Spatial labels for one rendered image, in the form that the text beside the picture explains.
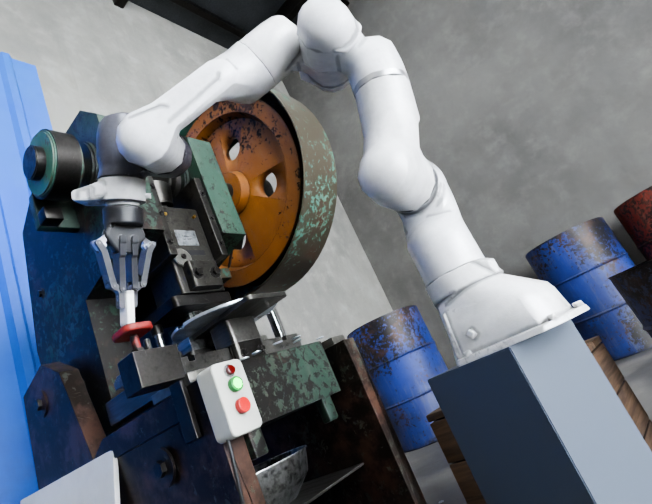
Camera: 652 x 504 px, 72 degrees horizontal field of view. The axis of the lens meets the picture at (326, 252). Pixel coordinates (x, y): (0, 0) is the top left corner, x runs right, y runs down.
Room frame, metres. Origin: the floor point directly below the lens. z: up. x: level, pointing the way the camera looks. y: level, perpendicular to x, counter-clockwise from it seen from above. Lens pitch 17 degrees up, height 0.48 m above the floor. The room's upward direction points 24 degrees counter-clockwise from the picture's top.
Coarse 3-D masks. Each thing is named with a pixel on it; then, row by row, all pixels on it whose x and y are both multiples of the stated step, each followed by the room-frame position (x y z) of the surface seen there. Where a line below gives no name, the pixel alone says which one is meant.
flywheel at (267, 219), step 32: (192, 128) 1.54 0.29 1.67; (224, 128) 1.50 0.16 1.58; (256, 128) 1.42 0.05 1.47; (288, 128) 1.32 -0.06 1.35; (224, 160) 1.53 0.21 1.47; (256, 160) 1.45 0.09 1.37; (288, 160) 1.35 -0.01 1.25; (256, 192) 1.49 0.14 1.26; (288, 192) 1.37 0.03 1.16; (256, 224) 1.52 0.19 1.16; (288, 224) 1.40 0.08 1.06; (256, 256) 1.55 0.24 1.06
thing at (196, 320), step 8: (224, 304) 1.03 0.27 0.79; (232, 304) 1.04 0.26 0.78; (208, 312) 1.02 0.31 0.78; (216, 312) 1.04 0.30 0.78; (264, 312) 1.24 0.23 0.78; (192, 320) 1.02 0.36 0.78; (200, 320) 1.05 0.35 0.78; (208, 320) 1.08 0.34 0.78; (256, 320) 1.29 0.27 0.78; (176, 328) 1.05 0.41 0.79; (192, 328) 1.08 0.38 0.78; (200, 328) 1.12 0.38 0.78; (176, 336) 1.09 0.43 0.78; (184, 336) 1.12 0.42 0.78
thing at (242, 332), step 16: (240, 304) 1.03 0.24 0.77; (256, 304) 1.08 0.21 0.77; (272, 304) 1.15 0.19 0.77; (224, 320) 1.10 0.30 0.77; (240, 320) 1.13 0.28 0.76; (192, 336) 1.14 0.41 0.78; (208, 336) 1.18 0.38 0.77; (224, 336) 1.11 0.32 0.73; (240, 336) 1.12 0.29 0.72; (256, 336) 1.16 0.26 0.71; (240, 352) 1.10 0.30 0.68
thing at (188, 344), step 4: (184, 340) 1.15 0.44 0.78; (188, 340) 1.14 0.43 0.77; (192, 340) 1.15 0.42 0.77; (196, 340) 1.16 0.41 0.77; (200, 340) 1.17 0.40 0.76; (204, 340) 1.18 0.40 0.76; (208, 340) 1.19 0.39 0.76; (212, 340) 1.20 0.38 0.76; (180, 344) 1.16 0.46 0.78; (184, 344) 1.15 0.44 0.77; (188, 344) 1.15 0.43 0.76; (192, 344) 1.15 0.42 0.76; (196, 344) 1.16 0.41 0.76; (200, 344) 1.17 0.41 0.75; (204, 344) 1.18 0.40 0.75; (208, 344) 1.19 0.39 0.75; (212, 344) 1.20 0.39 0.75; (180, 348) 1.17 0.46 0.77; (184, 348) 1.16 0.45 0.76; (188, 348) 1.15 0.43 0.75; (192, 348) 1.14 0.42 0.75; (196, 348) 1.15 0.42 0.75; (200, 348) 1.16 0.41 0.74; (184, 352) 1.16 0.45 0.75
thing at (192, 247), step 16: (176, 208) 1.19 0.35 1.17; (176, 224) 1.17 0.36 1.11; (192, 224) 1.22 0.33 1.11; (176, 240) 1.15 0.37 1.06; (192, 240) 1.20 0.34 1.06; (176, 256) 1.12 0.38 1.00; (192, 256) 1.18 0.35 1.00; (208, 256) 1.23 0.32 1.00; (160, 272) 1.16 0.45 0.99; (176, 272) 1.13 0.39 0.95; (192, 272) 1.13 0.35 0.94; (208, 272) 1.18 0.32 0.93; (160, 288) 1.17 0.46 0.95; (176, 288) 1.13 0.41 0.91; (192, 288) 1.14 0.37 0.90; (208, 288) 1.19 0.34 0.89; (160, 304) 1.18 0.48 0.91
